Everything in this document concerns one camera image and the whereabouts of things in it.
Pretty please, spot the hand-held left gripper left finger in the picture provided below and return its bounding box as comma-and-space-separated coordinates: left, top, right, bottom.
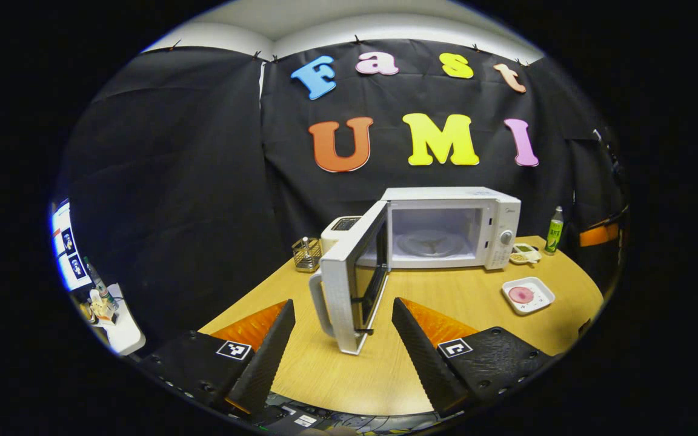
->
137, 299, 296, 418

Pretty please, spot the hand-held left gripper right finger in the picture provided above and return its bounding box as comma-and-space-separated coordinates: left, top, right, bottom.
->
391, 297, 559, 418

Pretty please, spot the white square food plate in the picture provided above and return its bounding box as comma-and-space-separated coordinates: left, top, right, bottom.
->
502, 277, 556, 316

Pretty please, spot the white microwave oven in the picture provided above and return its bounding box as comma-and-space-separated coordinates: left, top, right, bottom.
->
308, 187, 522, 355

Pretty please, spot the green label drink bottle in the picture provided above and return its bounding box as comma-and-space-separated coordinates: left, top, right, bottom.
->
545, 206, 565, 255

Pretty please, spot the black device with white labels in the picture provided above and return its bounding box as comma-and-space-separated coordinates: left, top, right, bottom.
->
263, 405, 327, 434

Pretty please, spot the white divided tray with grains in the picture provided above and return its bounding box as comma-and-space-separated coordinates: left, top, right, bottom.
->
510, 243, 542, 266

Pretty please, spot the glass turntable plate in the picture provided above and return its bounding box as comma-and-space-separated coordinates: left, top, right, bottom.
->
396, 229, 468, 259

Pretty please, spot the white side table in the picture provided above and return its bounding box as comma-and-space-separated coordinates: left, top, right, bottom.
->
91, 283, 147, 356

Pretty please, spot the white toaster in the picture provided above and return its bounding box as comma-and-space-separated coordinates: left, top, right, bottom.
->
321, 216, 362, 255

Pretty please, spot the clear plastic bottle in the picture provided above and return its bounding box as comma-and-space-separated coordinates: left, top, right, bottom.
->
84, 257, 118, 311

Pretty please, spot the black backdrop cloth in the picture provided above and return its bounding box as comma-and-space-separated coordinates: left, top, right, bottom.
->
58, 38, 628, 355

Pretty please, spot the computer screen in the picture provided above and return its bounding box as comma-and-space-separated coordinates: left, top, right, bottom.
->
51, 202, 93, 292

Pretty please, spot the bundle of cables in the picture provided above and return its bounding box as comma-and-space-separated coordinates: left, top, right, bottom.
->
325, 411, 440, 434

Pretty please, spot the small metal wire basket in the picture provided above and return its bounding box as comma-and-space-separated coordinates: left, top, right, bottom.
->
292, 237, 323, 273

